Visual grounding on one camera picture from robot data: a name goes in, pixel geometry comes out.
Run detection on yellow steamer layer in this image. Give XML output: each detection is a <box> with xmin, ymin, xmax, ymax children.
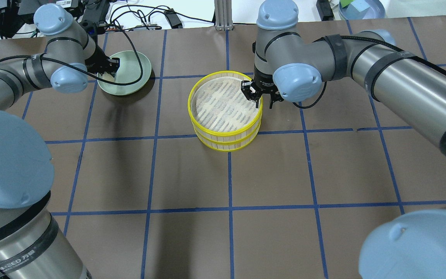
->
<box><xmin>187</xmin><ymin>71</ymin><xmax>262</xmax><ymax>137</ymax></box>
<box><xmin>193</xmin><ymin>120</ymin><xmax>261</xmax><ymax>152</ymax></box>

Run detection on white steamed bun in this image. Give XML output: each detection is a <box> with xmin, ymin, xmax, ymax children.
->
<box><xmin>101</xmin><ymin>72</ymin><xmax>115</xmax><ymax>82</ymax></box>

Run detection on blue plate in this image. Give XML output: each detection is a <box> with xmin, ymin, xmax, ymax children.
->
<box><xmin>338</xmin><ymin>0</ymin><xmax>386</xmax><ymax>21</ymax></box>

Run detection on blue cube block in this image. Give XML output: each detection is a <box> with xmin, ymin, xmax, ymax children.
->
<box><xmin>350</xmin><ymin>0</ymin><xmax>370</xmax><ymax>13</ymax></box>

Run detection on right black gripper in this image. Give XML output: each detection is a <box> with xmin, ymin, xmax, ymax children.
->
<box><xmin>248</xmin><ymin>69</ymin><xmax>284</xmax><ymax>109</ymax></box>

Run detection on light green plate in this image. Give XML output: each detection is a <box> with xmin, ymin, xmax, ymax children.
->
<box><xmin>98</xmin><ymin>50</ymin><xmax>152</xmax><ymax>96</ymax></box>

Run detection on aluminium frame post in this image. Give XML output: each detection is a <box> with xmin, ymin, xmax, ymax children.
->
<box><xmin>214</xmin><ymin>0</ymin><xmax>233</xmax><ymax>31</ymax></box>

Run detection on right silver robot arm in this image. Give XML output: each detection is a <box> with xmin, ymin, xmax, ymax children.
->
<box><xmin>241</xmin><ymin>0</ymin><xmax>446</xmax><ymax>279</ymax></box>

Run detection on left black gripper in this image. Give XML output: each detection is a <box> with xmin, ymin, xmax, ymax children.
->
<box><xmin>85</xmin><ymin>46</ymin><xmax>120</xmax><ymax>75</ymax></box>

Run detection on green cube block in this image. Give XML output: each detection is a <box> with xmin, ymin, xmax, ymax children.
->
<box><xmin>339</xmin><ymin>0</ymin><xmax>354</xmax><ymax>8</ymax></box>

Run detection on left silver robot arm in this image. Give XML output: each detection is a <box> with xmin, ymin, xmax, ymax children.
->
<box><xmin>0</xmin><ymin>3</ymin><xmax>120</xmax><ymax>279</ymax></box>

